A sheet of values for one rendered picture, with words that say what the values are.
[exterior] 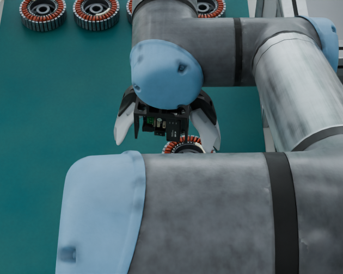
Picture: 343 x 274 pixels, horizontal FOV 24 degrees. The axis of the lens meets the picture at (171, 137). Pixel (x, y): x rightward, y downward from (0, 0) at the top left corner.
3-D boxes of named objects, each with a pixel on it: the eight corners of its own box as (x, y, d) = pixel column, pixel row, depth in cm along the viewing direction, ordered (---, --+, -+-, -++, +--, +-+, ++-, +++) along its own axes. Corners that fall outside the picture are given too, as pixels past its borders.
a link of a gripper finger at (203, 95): (196, 133, 113) (160, 96, 108) (198, 124, 114) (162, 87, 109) (224, 123, 110) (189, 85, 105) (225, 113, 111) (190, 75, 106)
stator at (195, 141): (179, 195, 160) (179, 184, 157) (151, 158, 166) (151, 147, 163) (225, 173, 164) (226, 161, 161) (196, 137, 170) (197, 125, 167)
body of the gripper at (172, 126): (132, 141, 106) (128, 79, 97) (141, 95, 112) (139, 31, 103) (189, 147, 106) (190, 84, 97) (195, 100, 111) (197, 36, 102)
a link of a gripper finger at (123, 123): (93, 155, 113) (129, 124, 106) (101, 124, 116) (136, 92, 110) (112, 164, 114) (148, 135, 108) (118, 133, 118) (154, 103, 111)
